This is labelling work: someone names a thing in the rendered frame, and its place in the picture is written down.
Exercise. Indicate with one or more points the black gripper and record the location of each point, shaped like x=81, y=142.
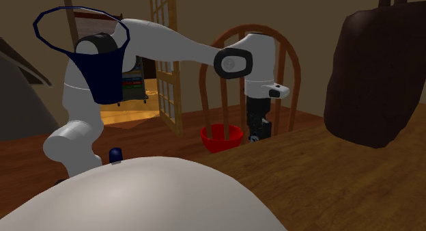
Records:
x=258, y=107

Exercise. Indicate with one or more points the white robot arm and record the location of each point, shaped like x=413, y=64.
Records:
x=159, y=43

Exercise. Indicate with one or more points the red bowl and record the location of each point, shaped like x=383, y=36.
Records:
x=218, y=142

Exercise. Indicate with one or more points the brown wooden spindle-back chair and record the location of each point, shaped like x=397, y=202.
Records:
x=293, y=57

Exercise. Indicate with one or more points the wooden door with glass panes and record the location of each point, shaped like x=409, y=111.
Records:
x=169, y=90

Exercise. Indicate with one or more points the dark brown bag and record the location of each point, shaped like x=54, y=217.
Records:
x=376, y=73

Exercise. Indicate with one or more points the dark shelf cart with books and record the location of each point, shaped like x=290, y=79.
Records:
x=133, y=87

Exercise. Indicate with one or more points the large white rounded object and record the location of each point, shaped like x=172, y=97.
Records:
x=139, y=197

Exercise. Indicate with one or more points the small dark blue cap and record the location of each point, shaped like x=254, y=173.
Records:
x=115, y=153

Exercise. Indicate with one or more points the dark blue cone-shaped cup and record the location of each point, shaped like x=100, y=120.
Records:
x=103, y=77

